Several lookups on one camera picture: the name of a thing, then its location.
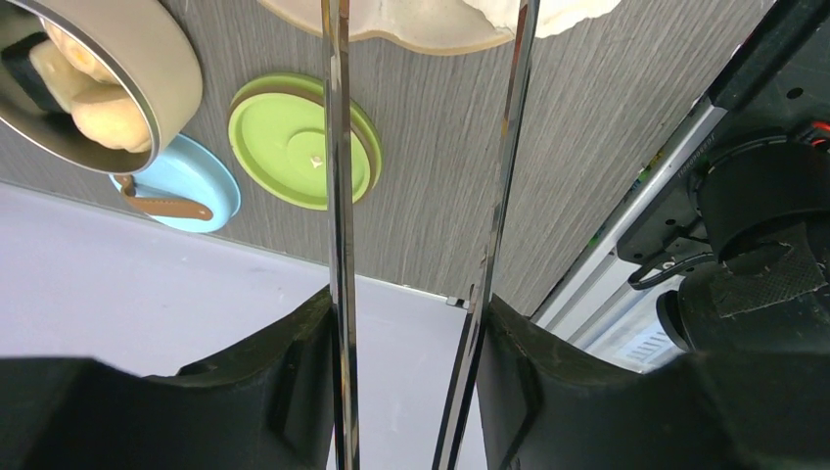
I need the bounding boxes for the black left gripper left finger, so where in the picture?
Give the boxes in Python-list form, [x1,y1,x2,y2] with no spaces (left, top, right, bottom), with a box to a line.
[1,290,334,469]

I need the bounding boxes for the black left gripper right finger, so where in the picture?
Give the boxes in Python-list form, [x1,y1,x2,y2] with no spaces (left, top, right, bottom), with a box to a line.
[477,298,829,469]

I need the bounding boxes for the white dumpling bun toy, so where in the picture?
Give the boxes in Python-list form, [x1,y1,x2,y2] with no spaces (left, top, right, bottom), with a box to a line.
[29,20,151,154]

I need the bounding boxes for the steel tongs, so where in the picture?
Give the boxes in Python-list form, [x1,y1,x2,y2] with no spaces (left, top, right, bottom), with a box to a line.
[321,1,540,469]

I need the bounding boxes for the sushi roll toy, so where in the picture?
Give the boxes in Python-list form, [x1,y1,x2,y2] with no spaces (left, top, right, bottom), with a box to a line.
[1,32,61,113]

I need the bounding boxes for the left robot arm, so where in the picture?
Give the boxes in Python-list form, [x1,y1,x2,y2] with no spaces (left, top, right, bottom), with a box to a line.
[1,141,829,469]

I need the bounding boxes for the steel lunch box bowl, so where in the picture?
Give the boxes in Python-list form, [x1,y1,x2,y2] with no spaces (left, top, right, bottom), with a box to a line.
[1,1,203,174]

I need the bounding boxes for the green round lid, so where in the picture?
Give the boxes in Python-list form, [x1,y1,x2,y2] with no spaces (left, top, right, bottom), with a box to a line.
[227,71,384,212]

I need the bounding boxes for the fried egg toy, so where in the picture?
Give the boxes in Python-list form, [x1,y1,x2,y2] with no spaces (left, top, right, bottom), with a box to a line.
[464,0,621,38]

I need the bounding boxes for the cream divided plate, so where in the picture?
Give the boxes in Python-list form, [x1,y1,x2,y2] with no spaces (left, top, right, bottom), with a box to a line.
[256,0,520,57]

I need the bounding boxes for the light blue lid with strap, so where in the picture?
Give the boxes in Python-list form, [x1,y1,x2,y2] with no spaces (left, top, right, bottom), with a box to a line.
[110,134,242,233]

